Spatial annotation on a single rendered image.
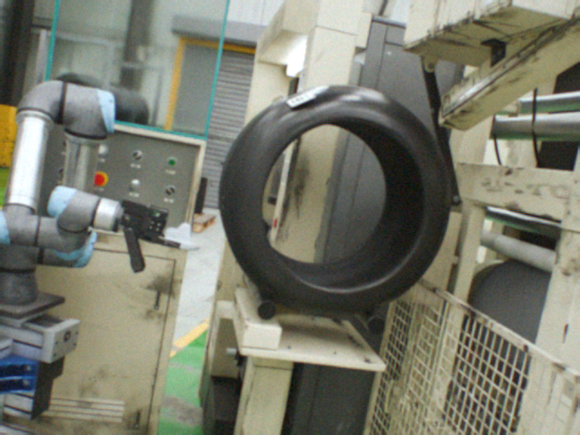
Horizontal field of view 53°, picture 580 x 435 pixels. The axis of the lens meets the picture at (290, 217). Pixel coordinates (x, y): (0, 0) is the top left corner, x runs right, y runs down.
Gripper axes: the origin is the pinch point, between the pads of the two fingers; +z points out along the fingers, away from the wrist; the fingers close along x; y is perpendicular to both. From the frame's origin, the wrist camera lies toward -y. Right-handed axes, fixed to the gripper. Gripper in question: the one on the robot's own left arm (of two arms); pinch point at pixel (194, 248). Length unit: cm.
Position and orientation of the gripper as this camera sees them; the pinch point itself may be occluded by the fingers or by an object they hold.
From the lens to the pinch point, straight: 146.0
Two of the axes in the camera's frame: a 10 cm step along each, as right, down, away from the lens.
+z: 9.4, 2.9, 2.0
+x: -1.6, -1.4, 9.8
